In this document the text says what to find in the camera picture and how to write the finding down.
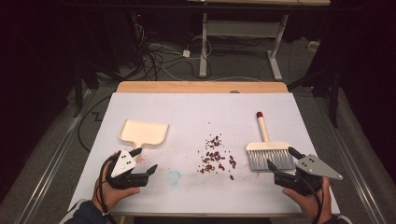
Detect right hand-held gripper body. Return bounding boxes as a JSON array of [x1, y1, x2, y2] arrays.
[[274, 153, 344, 196]]

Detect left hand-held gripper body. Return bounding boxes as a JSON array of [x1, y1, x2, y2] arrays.
[[106, 149, 150, 190]]

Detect cream plastic dustpan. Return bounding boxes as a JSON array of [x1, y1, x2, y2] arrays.
[[118, 119, 170, 150]]

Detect cream hand brush grey bristles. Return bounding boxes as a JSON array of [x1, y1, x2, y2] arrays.
[[246, 111, 296, 172]]

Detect red beans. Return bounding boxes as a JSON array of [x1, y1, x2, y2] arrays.
[[196, 133, 238, 181]]

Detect person's left hand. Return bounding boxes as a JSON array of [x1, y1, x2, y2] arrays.
[[92, 161, 141, 213]]

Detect person's right hand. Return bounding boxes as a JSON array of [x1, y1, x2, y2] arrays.
[[282, 176, 333, 224]]

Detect black stand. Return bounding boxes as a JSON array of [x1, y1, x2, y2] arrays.
[[72, 59, 101, 119], [287, 59, 342, 129]]

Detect white table mat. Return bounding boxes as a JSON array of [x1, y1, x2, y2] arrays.
[[67, 91, 341, 217]]

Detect wooden table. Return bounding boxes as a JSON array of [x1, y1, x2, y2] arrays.
[[111, 80, 312, 218]]

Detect white-framed desk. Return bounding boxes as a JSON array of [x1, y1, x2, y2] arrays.
[[186, 0, 332, 81]]

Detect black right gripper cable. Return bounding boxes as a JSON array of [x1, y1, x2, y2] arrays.
[[298, 176, 325, 224]]

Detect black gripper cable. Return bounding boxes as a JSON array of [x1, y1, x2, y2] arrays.
[[97, 153, 120, 224], [298, 176, 325, 224]]

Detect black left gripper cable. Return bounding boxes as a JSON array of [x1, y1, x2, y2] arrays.
[[97, 153, 120, 224]]

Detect metal floor rail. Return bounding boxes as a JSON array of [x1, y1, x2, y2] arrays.
[[20, 89, 94, 224], [312, 94, 389, 224]]

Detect black floor cable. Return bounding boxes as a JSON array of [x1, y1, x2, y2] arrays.
[[77, 94, 113, 153]]

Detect tangle of floor cables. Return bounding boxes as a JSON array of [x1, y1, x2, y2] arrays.
[[130, 18, 214, 82]]

